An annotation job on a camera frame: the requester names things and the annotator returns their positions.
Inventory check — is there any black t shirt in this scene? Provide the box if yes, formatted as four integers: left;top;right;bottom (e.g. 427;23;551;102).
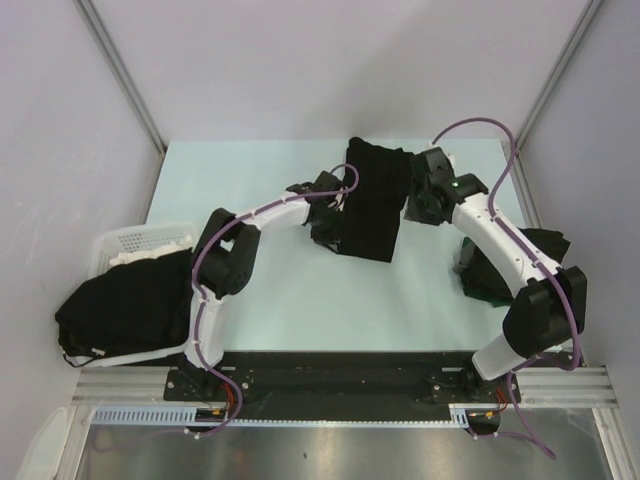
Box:
337;137;413;263

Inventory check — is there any white plastic laundry basket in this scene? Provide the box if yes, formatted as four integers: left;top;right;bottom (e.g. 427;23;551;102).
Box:
54;223;198;368

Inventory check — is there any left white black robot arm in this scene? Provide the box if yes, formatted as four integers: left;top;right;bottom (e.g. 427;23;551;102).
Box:
185;164;360;400

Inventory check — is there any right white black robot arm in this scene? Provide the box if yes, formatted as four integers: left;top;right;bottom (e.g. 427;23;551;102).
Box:
405;146;587;401

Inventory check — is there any black folded shirt on stack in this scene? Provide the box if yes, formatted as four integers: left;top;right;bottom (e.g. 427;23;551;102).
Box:
459;227;572;307

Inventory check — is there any grey folded shirt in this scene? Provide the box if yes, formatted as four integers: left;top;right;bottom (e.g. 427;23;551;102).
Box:
453;237;476;274

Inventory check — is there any green folded shirt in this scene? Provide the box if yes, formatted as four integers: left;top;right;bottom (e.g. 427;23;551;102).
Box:
458;246;513;307

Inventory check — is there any white cloth in basket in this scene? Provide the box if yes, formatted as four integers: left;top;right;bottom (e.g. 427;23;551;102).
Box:
108;235;194;267

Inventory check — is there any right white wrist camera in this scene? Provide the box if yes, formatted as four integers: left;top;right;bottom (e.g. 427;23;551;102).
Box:
425;143;456;168

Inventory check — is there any right aluminium side rail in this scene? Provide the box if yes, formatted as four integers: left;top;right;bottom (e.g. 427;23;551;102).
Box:
502;142;584;356

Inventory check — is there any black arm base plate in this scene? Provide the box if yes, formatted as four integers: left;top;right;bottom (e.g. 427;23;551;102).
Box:
163;351;521;424

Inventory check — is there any right aluminium corner post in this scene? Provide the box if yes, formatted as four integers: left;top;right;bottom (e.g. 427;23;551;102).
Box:
516;0;607;150

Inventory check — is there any aluminium corner post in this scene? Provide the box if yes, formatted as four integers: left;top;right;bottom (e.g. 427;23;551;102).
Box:
74;0;167;154
516;0;607;150

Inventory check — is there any aluminium frame rail front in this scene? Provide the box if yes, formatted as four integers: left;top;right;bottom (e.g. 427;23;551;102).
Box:
71;366;618;409

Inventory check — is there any light blue cable duct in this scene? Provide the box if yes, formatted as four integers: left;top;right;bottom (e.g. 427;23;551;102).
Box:
92;403;472;427

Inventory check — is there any left aluminium corner post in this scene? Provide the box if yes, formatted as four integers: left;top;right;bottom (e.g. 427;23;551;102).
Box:
74;0;167;154

